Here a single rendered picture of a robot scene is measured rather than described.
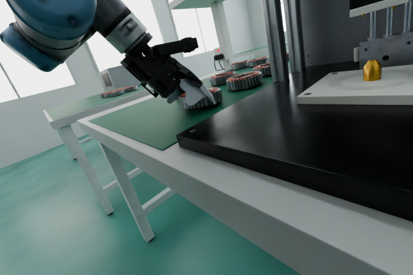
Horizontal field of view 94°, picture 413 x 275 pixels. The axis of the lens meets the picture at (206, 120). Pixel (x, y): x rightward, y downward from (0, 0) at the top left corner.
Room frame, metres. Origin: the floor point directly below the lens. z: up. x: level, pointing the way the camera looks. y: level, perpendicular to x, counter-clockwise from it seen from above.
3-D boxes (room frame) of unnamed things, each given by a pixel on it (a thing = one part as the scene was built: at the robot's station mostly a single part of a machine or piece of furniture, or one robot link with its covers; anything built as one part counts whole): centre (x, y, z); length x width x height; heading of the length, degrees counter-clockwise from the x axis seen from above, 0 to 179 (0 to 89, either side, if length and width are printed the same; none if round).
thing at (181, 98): (0.50, 0.00, 0.77); 0.11 x 0.11 x 0.04
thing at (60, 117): (2.16, 0.99, 0.38); 1.85 x 1.10 x 0.75; 38
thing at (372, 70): (0.26, -0.24, 0.80); 0.02 x 0.02 x 0.03
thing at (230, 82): (0.61, -0.15, 0.77); 0.11 x 0.11 x 0.04
